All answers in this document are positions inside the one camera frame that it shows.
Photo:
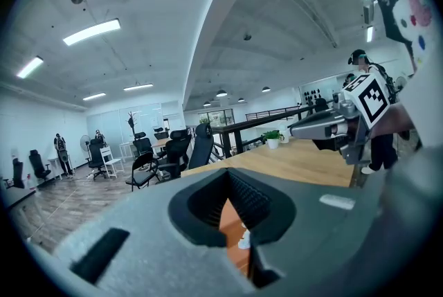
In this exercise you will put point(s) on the white side table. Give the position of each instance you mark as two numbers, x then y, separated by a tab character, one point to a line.
54	159

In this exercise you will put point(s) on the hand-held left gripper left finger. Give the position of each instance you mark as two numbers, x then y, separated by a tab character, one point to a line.
145	226

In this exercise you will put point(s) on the white wooden chair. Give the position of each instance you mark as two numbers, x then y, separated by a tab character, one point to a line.
113	161

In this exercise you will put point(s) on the black folding chair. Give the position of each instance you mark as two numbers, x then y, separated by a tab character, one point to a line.
143	162

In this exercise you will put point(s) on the wooden office table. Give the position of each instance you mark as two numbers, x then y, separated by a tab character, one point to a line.
161	142

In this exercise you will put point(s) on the black tall-back office chair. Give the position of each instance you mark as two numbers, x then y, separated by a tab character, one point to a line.
202	146

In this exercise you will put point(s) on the person's right forearm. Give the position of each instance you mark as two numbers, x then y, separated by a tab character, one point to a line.
394	119

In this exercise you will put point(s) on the white lidded cup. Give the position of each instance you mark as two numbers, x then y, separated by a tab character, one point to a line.
284	136

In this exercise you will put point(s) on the standing fan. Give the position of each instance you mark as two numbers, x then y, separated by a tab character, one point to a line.
85	140

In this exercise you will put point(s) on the black coat rack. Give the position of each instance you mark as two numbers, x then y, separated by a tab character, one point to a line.
131	122

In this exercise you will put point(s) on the green plant in white pot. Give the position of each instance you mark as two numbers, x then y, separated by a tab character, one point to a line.
272	143

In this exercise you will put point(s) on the white and blue cloth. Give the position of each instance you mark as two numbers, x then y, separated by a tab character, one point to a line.
244	240

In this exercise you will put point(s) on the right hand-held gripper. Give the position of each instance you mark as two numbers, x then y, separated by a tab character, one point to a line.
372	98

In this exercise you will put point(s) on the orange drawer box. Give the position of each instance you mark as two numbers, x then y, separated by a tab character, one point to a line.
230	219

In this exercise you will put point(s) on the black mesh office chair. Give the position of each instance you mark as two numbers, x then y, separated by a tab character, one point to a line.
178	146

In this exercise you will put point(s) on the white frame desk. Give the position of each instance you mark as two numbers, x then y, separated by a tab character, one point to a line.
126	144

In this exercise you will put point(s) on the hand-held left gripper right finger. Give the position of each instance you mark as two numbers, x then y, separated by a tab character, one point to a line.
311	230

